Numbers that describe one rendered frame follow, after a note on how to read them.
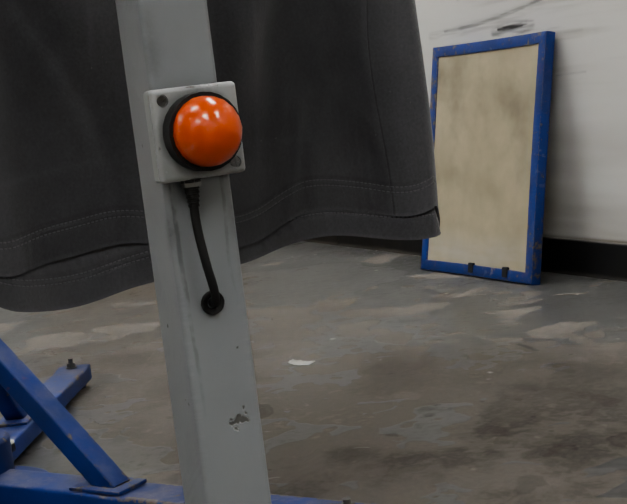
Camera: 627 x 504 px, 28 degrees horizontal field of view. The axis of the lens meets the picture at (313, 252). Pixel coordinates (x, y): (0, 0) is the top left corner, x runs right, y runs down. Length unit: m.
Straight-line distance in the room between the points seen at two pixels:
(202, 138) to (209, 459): 0.18
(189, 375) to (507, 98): 3.28
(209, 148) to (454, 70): 3.55
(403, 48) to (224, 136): 0.45
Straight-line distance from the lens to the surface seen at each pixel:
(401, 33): 1.09
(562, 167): 3.87
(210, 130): 0.65
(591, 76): 3.72
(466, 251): 4.06
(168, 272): 0.70
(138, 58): 0.69
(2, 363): 2.21
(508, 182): 3.90
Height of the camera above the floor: 0.67
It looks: 8 degrees down
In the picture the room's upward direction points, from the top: 7 degrees counter-clockwise
